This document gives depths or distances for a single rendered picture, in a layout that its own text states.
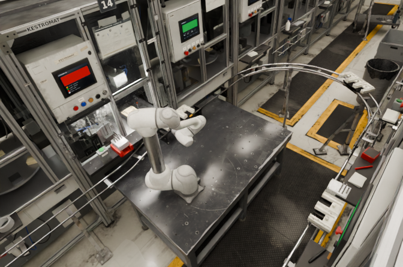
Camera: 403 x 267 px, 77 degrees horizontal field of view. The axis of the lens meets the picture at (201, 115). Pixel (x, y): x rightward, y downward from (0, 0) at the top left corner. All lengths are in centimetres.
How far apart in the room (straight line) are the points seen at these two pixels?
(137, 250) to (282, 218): 144
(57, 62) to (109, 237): 181
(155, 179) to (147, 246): 97
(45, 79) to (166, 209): 125
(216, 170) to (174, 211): 50
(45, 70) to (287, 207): 245
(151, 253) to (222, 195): 99
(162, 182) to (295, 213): 148
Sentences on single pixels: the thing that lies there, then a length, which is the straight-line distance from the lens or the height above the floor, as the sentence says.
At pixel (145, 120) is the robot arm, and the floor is 149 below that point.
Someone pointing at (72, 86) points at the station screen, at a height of 159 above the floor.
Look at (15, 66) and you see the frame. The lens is 184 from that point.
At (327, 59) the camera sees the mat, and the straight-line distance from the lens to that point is 546.
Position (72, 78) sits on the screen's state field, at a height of 165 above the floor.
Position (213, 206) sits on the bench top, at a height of 68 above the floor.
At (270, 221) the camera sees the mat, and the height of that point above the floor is 1.
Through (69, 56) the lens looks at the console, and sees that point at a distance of 191.
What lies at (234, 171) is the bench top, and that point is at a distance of 227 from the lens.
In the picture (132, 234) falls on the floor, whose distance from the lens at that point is 289.
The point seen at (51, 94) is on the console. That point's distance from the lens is 194.
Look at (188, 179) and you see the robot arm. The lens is 196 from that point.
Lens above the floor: 249
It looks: 40 degrees down
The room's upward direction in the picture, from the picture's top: 6 degrees counter-clockwise
